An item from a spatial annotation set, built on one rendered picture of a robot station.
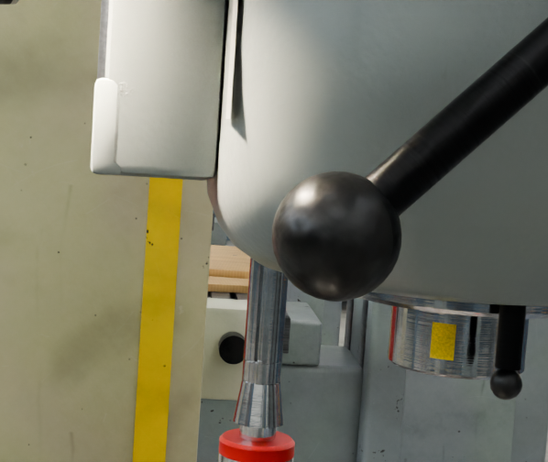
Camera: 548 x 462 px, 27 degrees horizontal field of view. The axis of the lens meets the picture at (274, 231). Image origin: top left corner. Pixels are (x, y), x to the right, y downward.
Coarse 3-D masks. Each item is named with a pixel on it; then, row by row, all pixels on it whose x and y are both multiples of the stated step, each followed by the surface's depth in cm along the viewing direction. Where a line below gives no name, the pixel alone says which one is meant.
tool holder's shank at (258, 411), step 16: (256, 272) 70; (272, 272) 69; (256, 288) 70; (272, 288) 69; (256, 304) 70; (272, 304) 70; (256, 320) 70; (272, 320) 70; (256, 336) 70; (272, 336) 70; (256, 352) 70; (272, 352) 70; (256, 368) 70; (272, 368) 70; (256, 384) 70; (272, 384) 70; (240, 400) 71; (256, 400) 70; (272, 400) 70; (240, 416) 70; (256, 416) 70; (272, 416) 70; (240, 432) 71; (256, 432) 70; (272, 432) 71
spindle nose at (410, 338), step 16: (400, 320) 39; (416, 320) 39; (432, 320) 38; (448, 320) 38; (464, 320) 38; (480, 320) 38; (496, 320) 38; (528, 320) 39; (400, 336) 39; (416, 336) 39; (464, 336) 38; (480, 336) 38; (496, 336) 38; (400, 352) 39; (416, 352) 39; (464, 352) 38; (480, 352) 38; (416, 368) 39; (432, 368) 38; (448, 368) 38; (464, 368) 38; (480, 368) 38; (496, 368) 38
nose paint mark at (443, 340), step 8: (432, 328) 38; (440, 328) 38; (448, 328) 38; (432, 336) 38; (440, 336) 38; (448, 336) 38; (432, 344) 38; (440, 344) 38; (448, 344) 38; (432, 352) 38; (440, 352) 38; (448, 352) 38
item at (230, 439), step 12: (228, 432) 72; (276, 432) 73; (228, 444) 70; (240, 444) 70; (252, 444) 70; (264, 444) 70; (276, 444) 70; (288, 444) 70; (228, 456) 70; (240, 456) 69; (252, 456) 69; (264, 456) 69; (276, 456) 70; (288, 456) 70
